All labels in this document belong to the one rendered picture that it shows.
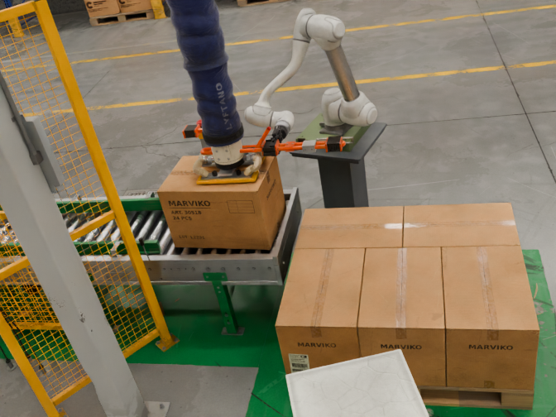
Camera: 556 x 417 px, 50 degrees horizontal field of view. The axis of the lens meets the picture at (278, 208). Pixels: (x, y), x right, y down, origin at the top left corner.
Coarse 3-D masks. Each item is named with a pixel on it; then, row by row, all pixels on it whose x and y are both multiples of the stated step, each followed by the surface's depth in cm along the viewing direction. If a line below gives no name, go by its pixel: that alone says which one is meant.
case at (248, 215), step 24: (192, 168) 353; (216, 168) 348; (240, 168) 344; (264, 168) 339; (168, 192) 336; (192, 192) 331; (216, 192) 327; (240, 192) 323; (264, 192) 330; (168, 216) 346; (192, 216) 342; (216, 216) 337; (240, 216) 333; (264, 216) 331; (192, 240) 352; (216, 240) 348; (240, 240) 343; (264, 240) 339
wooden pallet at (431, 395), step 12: (432, 396) 305; (444, 396) 304; (456, 396) 303; (468, 396) 302; (480, 396) 301; (492, 396) 299; (504, 396) 290; (516, 396) 289; (528, 396) 287; (504, 408) 295; (516, 408) 293; (528, 408) 292
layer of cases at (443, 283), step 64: (320, 256) 330; (384, 256) 321; (448, 256) 312; (512, 256) 304; (320, 320) 290; (384, 320) 283; (448, 320) 276; (512, 320) 270; (448, 384) 293; (512, 384) 285
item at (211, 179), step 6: (210, 174) 337; (216, 174) 333; (234, 174) 332; (240, 174) 330; (252, 174) 330; (198, 180) 334; (204, 180) 333; (210, 180) 332; (216, 180) 331; (222, 180) 330; (228, 180) 329; (234, 180) 328; (240, 180) 327; (246, 180) 326; (252, 180) 326
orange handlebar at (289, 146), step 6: (198, 132) 362; (282, 144) 327; (288, 144) 325; (294, 144) 324; (300, 144) 325; (318, 144) 322; (324, 144) 322; (342, 144) 316; (204, 150) 339; (210, 150) 338; (240, 150) 330; (246, 150) 329; (252, 150) 328; (258, 150) 327; (282, 150) 324; (288, 150) 324; (294, 150) 324
